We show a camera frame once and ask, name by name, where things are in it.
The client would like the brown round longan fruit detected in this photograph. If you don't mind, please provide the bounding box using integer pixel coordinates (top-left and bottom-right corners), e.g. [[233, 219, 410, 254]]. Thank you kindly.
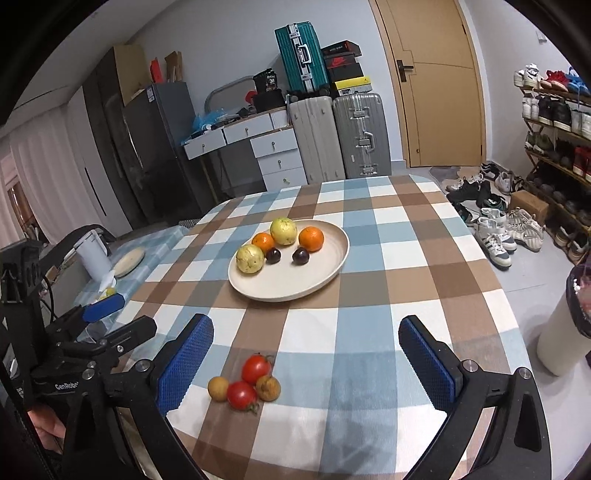
[[207, 376, 229, 403]]

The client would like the green-yellow rough pear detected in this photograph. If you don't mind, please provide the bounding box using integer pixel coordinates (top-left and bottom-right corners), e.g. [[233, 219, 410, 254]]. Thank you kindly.
[[235, 244, 266, 275]]

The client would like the dark plum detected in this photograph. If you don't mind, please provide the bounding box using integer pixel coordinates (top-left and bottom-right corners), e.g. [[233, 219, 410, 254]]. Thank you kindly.
[[266, 248, 281, 265], [293, 247, 311, 266]]

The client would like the orange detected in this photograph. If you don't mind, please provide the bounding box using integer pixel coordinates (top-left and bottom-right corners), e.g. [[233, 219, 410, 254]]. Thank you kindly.
[[252, 232, 276, 254], [298, 226, 325, 253]]

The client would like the person's left hand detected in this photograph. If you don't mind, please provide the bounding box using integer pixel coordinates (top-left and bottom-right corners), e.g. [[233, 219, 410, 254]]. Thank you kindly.
[[28, 406, 66, 454]]

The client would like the red tomato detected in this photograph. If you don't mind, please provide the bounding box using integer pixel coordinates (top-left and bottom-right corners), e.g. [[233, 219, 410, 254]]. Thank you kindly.
[[226, 381, 259, 413], [242, 353, 274, 385]]

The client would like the large cream plate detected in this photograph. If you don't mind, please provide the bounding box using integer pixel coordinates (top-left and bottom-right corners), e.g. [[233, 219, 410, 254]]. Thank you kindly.
[[228, 220, 349, 303]]

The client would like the yellow lemon on side table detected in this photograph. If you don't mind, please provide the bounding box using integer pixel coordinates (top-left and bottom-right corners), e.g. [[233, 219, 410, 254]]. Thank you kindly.
[[99, 287, 116, 300]]

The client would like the small cream side plate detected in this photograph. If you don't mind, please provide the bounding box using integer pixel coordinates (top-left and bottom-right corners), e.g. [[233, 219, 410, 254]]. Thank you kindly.
[[113, 247, 145, 279]]

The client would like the checkered tablecloth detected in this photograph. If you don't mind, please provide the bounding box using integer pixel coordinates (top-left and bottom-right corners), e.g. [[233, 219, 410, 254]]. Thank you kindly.
[[117, 175, 529, 479]]

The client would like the white kettle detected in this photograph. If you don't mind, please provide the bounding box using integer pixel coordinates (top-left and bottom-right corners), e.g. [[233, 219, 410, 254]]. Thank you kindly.
[[73, 229, 112, 282]]

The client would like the yellow-green pear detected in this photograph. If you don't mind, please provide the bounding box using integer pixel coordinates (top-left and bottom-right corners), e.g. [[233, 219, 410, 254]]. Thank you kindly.
[[270, 217, 297, 246]]

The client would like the white grey sneaker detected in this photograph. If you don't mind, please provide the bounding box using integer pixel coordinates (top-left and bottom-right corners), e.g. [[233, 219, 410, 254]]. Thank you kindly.
[[475, 217, 517, 270]]

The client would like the orange on plate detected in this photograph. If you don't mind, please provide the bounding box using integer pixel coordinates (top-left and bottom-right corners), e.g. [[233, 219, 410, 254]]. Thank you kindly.
[[298, 226, 325, 253]]

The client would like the beige sneaker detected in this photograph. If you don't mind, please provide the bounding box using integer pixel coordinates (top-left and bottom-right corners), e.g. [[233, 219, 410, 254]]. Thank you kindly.
[[506, 208, 544, 253]]

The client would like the cardboard box on floor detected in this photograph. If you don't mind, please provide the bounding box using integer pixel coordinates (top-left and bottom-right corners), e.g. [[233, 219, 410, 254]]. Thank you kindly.
[[509, 190, 550, 226]]

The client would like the dark refrigerator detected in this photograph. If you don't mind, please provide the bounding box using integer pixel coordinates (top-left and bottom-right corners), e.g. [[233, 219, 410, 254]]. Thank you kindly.
[[82, 44, 215, 229]]

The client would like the white drawer desk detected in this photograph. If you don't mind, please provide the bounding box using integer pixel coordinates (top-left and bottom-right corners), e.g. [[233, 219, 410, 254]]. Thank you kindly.
[[184, 108, 308, 197]]

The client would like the beige suitcase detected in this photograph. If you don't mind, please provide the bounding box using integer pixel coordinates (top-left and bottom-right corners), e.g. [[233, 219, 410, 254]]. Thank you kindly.
[[288, 96, 346, 184]]

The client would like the silver grey suitcase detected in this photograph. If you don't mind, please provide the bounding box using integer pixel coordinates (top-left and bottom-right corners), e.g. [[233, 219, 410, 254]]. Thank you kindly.
[[332, 92, 392, 179]]

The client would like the teal suitcase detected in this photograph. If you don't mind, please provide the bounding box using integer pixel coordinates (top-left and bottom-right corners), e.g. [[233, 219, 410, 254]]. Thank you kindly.
[[274, 21, 331, 99]]

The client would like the wooden shoe rack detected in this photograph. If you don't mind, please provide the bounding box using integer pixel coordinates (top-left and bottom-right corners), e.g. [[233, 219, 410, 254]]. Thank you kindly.
[[512, 63, 590, 265]]

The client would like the stack of shoe boxes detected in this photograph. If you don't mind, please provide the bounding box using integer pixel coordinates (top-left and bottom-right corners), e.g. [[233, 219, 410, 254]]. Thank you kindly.
[[321, 40, 373, 98]]

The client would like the wooden door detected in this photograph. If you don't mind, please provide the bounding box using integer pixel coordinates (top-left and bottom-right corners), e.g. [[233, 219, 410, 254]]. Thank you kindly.
[[370, 0, 486, 167]]

